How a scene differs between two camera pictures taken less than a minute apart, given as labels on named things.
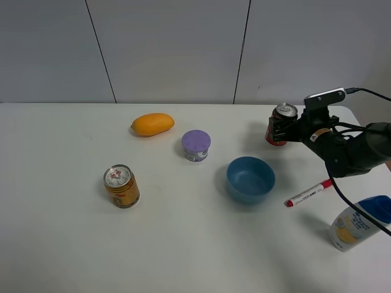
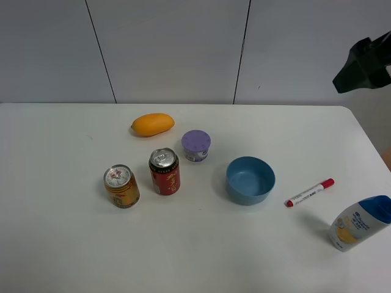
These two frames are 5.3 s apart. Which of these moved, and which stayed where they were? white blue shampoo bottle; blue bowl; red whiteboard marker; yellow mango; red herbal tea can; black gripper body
Moved: red herbal tea can; black gripper body
Stayed: yellow mango; blue bowl; red whiteboard marker; white blue shampoo bottle
